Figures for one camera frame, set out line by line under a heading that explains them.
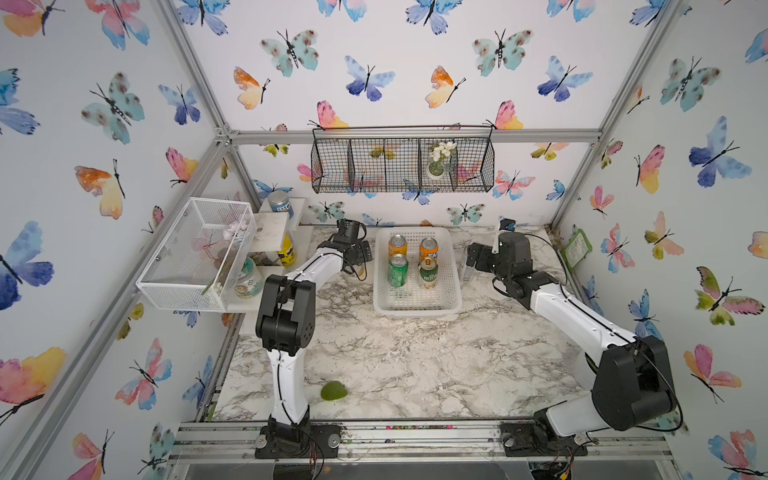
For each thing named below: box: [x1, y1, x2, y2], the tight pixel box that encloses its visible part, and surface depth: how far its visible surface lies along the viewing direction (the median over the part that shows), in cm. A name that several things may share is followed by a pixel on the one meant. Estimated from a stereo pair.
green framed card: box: [562, 228, 593, 270], surface depth 112 cm
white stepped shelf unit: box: [226, 197, 314, 313], surface depth 96 cm
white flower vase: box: [427, 141, 457, 178], surface depth 91 cm
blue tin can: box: [267, 190, 291, 212], surface depth 99 cm
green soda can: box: [388, 253, 409, 288], surface depth 98 cm
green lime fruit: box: [320, 381, 348, 401], surface depth 82 cm
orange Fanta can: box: [419, 237, 439, 261], surface depth 103 cm
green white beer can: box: [419, 256, 439, 290], surface depth 98 cm
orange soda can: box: [388, 234, 409, 256], surface depth 103 cm
